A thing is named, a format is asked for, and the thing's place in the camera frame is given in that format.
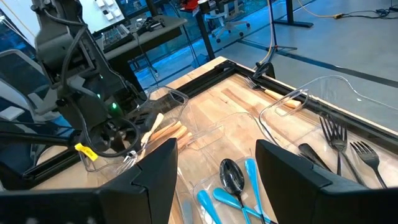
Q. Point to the whiteboard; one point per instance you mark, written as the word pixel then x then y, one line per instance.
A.
pixel 102 14

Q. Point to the black tripod stand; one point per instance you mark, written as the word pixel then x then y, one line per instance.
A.
pixel 276 48

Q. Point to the black keyboard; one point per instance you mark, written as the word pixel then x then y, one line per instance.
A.
pixel 116 37

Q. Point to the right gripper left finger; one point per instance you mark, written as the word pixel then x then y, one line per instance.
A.
pixel 152 186

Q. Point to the black table clamp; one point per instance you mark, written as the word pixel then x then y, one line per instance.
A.
pixel 262 70

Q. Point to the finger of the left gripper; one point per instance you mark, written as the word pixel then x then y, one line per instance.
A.
pixel 133 119
pixel 147 115

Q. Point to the black-legged worktable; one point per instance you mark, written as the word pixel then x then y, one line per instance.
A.
pixel 290 18

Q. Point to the black clamp tool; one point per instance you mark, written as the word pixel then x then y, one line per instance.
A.
pixel 150 25

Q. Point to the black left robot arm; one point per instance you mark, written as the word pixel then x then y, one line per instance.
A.
pixel 62 46

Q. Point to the clear plastic bin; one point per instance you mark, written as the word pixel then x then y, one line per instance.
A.
pixel 217 140
pixel 342 90
pixel 174 96

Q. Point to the white office chair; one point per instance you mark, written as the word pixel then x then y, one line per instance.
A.
pixel 230 21

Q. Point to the red box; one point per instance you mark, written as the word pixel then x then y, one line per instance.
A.
pixel 189 4

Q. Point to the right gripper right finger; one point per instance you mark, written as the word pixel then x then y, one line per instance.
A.
pixel 292 193

